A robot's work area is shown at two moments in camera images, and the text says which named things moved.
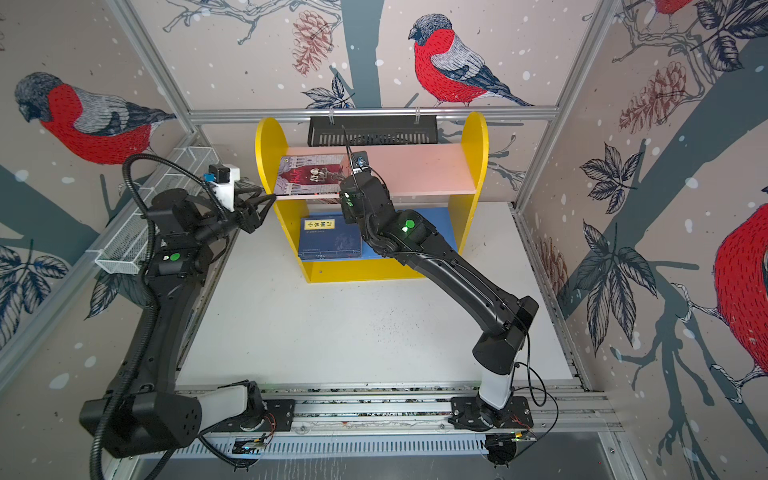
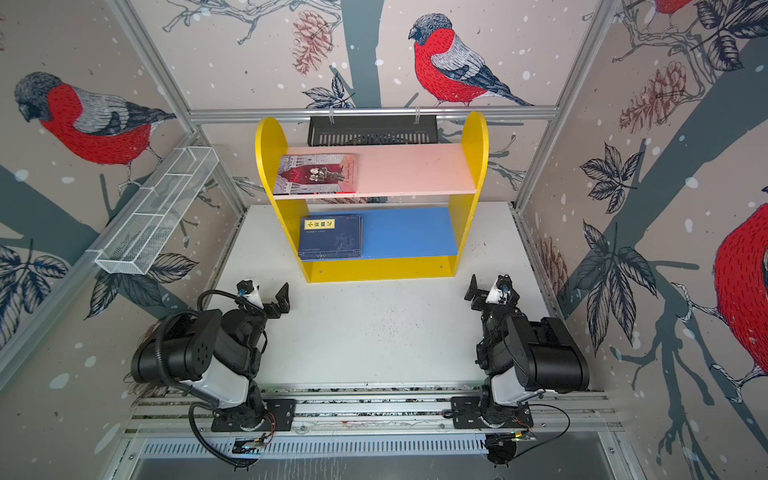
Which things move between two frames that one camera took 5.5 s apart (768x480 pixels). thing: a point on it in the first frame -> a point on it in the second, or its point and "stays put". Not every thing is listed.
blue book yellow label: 329,238 stays put
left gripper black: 251,219 -> 281,308
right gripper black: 349,210 -> 473,290
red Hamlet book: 311,174 stays put
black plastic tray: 327,131 stays put
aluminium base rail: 395,409 stays put
